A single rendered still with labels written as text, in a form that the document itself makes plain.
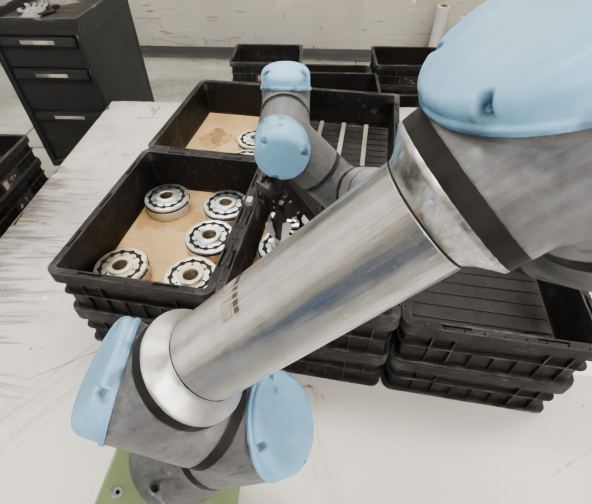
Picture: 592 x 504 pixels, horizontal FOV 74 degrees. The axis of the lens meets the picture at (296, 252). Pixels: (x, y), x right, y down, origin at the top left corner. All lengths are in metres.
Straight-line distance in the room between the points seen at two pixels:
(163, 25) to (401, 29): 2.16
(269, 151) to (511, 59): 0.36
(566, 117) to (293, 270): 0.17
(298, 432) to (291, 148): 0.34
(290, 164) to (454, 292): 0.44
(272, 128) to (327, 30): 3.59
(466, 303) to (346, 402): 0.29
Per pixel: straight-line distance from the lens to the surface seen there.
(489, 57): 0.23
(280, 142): 0.52
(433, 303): 0.80
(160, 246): 0.90
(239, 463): 0.47
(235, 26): 4.17
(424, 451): 0.80
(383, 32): 4.15
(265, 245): 0.82
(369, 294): 0.26
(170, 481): 0.60
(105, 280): 0.73
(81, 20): 2.26
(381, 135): 1.26
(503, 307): 0.85
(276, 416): 0.47
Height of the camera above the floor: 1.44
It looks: 46 degrees down
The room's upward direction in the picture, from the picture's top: straight up
